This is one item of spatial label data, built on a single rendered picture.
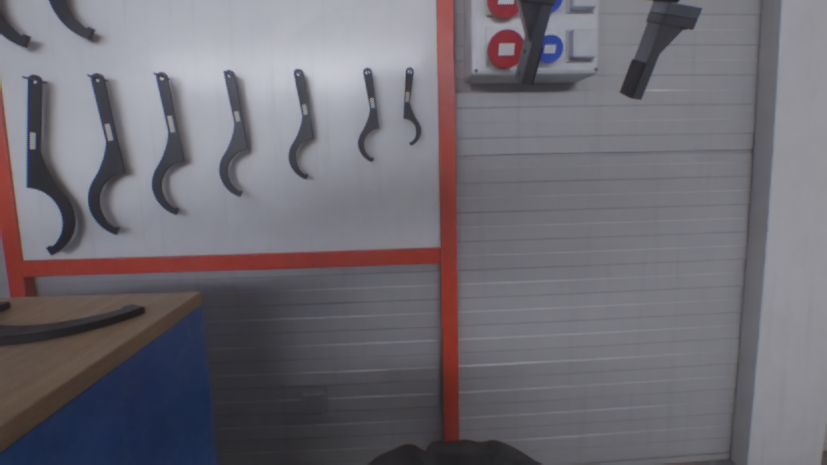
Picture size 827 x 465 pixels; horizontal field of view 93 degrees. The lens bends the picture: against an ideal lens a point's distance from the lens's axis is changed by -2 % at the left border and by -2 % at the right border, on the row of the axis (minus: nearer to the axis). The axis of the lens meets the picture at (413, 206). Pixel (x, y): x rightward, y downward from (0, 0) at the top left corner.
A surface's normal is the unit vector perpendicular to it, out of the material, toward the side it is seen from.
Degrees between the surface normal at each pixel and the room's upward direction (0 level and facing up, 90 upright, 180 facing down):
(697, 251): 90
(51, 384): 0
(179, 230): 90
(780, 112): 90
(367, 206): 90
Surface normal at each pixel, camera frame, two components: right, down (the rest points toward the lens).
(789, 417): 0.04, 0.11
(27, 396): -0.03, -0.99
